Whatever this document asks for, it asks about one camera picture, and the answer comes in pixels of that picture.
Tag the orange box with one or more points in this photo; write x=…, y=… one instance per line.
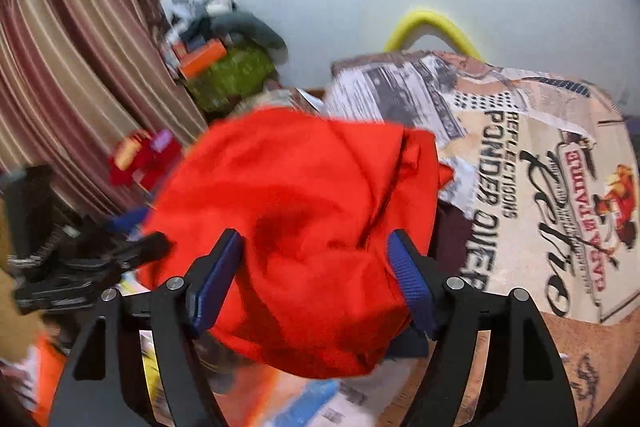
x=202, y=59

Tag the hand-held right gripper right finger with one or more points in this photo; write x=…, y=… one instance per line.
x=410, y=287

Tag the yellow foam tube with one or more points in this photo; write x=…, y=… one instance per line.
x=425, y=16

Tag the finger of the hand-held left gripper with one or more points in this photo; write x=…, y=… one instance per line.
x=127, y=219
x=145, y=247

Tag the red zip jacket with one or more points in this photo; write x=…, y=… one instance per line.
x=300, y=207

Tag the striped pink beige curtain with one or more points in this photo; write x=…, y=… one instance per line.
x=75, y=57

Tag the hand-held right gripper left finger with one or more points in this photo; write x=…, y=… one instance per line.
x=215, y=287

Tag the printed newspaper-pattern bedsheet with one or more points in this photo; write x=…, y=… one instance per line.
x=500, y=107

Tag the red plush toy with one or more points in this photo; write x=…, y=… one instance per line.
x=135, y=162

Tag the grey plush pillow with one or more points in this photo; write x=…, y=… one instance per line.
x=250, y=27

